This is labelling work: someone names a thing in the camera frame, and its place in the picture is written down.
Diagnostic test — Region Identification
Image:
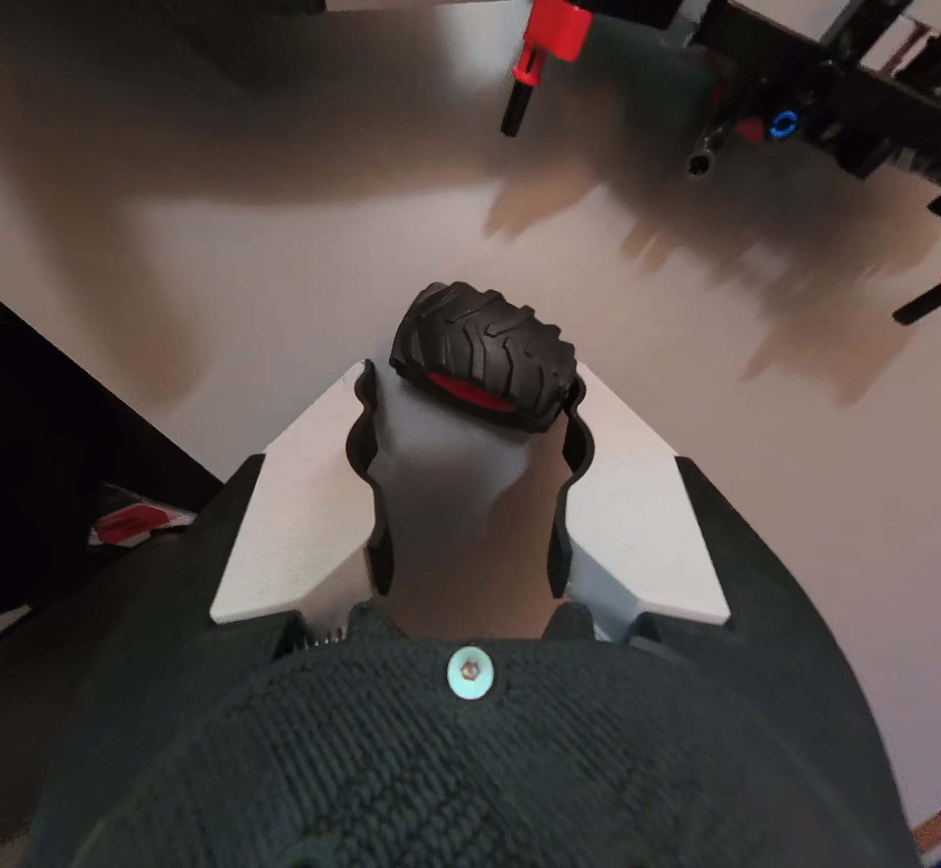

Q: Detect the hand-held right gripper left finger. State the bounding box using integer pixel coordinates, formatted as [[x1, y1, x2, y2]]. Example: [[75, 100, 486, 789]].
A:
[[209, 359, 398, 637]]

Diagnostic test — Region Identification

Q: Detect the black toy truck chassis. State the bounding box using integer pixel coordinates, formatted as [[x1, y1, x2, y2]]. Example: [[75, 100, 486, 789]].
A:
[[500, 0, 941, 328]]

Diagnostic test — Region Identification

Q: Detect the light grey desk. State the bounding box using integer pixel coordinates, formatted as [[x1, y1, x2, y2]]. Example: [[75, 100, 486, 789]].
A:
[[0, 0, 941, 836]]

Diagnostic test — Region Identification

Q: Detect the black toy wheel red hub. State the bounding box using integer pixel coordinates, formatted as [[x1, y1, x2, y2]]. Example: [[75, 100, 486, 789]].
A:
[[388, 281, 579, 435]]

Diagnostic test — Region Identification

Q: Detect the red and white item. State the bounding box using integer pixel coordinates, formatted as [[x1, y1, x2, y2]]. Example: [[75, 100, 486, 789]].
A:
[[88, 484, 198, 547]]

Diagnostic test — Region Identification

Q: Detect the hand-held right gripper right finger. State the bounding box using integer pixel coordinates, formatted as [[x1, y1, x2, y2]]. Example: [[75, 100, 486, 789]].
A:
[[547, 361, 732, 637]]

